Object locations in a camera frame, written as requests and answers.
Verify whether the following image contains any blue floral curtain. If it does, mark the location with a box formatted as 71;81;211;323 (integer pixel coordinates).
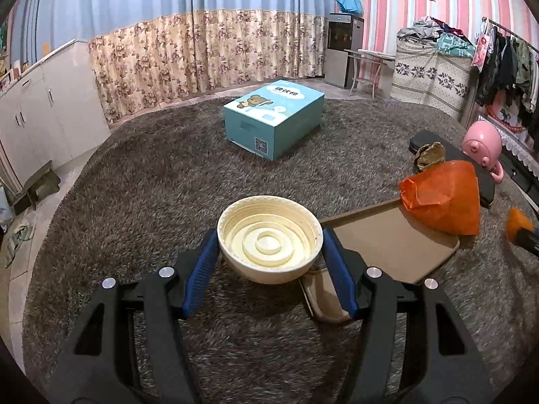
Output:
8;0;335;125

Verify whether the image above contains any orange plastic bag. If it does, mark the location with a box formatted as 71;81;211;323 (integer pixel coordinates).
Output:
399;160;481;236

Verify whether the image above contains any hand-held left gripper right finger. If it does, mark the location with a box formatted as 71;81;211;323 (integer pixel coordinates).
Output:
321;225;495;404

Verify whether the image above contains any white cabinet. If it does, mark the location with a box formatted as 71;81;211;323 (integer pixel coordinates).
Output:
0;40;112;203

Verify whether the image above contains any black flat case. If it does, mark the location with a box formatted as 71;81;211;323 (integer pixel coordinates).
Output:
408;130;498;209

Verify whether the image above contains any metal clothes rack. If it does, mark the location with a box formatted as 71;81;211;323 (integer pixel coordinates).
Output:
463;17;539;129

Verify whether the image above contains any pink hanging bag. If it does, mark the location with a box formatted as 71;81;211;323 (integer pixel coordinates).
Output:
472;29;493;68

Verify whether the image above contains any row of hanging clothes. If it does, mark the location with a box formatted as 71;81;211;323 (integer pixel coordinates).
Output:
476;29;539;114

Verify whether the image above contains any pink pig toy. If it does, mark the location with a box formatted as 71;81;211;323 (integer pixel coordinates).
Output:
462;120;505;183

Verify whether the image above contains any cloth-covered pile of laundry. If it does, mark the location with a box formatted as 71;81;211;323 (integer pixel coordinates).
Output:
391;36;478;121

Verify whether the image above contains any cream ribbed bowl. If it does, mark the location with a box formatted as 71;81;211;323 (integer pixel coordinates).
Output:
217;195;324;284

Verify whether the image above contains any crumpled brown paper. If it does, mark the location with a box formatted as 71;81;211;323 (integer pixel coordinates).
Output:
414;142;446;173

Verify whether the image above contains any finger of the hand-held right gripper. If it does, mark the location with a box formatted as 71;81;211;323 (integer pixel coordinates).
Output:
516;229;539;258

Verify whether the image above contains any small wooden stool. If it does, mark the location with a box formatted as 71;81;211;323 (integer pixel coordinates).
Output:
12;161;62;215

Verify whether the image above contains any small white table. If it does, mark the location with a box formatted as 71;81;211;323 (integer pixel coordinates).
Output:
344;48;397;99

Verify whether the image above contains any light blue cardboard box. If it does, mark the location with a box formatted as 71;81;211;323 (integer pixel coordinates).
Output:
223;79;325;161

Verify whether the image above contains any low stand with lace cloth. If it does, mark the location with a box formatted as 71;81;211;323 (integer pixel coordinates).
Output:
478;113;539;167

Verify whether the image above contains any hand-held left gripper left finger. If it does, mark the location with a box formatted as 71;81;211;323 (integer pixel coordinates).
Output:
46;229;220;404

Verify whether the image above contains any grey water dispenser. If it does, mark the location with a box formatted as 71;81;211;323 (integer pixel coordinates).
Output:
324;13;365;89

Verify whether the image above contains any pile of clothes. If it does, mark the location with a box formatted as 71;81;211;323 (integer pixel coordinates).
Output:
398;16;476;57

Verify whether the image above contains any grey shaggy rug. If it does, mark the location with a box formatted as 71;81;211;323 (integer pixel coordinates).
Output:
21;88;539;404

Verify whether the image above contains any tan tray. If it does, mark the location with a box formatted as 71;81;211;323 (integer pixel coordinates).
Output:
299;198;461;325

